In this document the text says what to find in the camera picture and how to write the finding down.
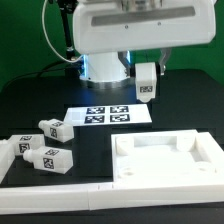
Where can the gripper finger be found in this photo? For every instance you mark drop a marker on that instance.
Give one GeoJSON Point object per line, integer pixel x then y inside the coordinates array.
{"type": "Point", "coordinates": [122, 56]}
{"type": "Point", "coordinates": [164, 57]}

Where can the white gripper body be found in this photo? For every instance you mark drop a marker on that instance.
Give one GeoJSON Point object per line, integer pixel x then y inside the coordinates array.
{"type": "Point", "coordinates": [101, 26]}

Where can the white square tabletop part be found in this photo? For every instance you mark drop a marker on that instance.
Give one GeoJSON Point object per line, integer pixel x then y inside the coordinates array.
{"type": "Point", "coordinates": [153, 157]}

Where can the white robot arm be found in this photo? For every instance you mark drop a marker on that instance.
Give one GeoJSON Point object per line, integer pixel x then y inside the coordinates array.
{"type": "Point", "coordinates": [104, 70]}

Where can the white tag sheet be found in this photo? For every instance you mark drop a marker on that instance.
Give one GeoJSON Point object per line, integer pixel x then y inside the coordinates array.
{"type": "Point", "coordinates": [108, 115]}

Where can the white left fence bar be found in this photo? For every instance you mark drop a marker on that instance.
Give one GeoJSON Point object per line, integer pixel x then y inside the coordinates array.
{"type": "Point", "coordinates": [7, 156]}

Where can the white fence bar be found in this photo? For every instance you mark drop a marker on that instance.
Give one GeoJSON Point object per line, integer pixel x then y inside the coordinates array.
{"type": "Point", "coordinates": [102, 196]}
{"type": "Point", "coordinates": [7, 156]}

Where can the white front fence bar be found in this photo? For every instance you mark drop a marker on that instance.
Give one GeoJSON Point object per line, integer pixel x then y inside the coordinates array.
{"type": "Point", "coordinates": [102, 196]}

